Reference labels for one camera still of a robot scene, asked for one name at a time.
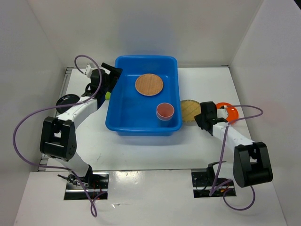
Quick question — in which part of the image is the green plastic plate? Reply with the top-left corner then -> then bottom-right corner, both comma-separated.
105,92 -> 111,100

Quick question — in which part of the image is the light woven bamboo tray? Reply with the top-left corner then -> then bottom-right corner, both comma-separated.
180,99 -> 201,122

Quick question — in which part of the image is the orange plastic bowl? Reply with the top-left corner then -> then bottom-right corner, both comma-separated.
216,102 -> 239,125

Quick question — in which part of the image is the orange woven bamboo tray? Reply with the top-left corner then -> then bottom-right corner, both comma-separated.
135,73 -> 164,97

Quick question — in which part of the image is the pink plastic cup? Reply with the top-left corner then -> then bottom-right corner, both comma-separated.
156,103 -> 174,121

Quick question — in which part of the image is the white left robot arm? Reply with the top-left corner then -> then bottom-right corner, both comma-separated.
40,63 -> 123,188

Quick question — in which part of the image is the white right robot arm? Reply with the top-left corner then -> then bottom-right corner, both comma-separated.
194,101 -> 273,189

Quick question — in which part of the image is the blue plastic bin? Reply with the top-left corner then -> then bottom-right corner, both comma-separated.
105,55 -> 182,136

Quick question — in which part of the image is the black round plate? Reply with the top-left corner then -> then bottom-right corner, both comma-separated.
56,94 -> 80,114

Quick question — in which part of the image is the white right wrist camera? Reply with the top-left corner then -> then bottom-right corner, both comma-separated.
216,105 -> 229,119

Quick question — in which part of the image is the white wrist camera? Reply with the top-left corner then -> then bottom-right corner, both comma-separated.
85,63 -> 95,78
216,105 -> 229,119

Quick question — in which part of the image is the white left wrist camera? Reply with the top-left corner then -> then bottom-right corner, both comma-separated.
85,63 -> 95,78

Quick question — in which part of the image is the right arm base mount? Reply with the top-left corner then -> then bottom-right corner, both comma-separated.
191,169 -> 237,198

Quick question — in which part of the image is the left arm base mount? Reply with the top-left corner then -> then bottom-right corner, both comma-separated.
57,171 -> 110,201

